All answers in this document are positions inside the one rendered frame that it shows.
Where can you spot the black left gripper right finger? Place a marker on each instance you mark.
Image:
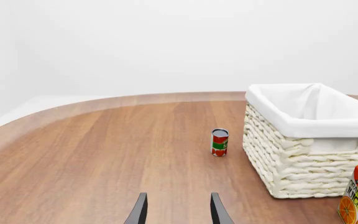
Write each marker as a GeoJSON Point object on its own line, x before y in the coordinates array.
{"type": "Point", "coordinates": [218, 211]}

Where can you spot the white woven basket with liner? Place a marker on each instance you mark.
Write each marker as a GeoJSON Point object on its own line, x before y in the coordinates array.
{"type": "Point", "coordinates": [303, 140]}

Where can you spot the red tomato sauce tin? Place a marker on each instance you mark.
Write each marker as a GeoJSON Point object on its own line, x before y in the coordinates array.
{"type": "Point", "coordinates": [219, 142]}

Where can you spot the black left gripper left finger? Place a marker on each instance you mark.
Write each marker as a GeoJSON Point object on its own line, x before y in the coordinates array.
{"type": "Point", "coordinates": [139, 211]}

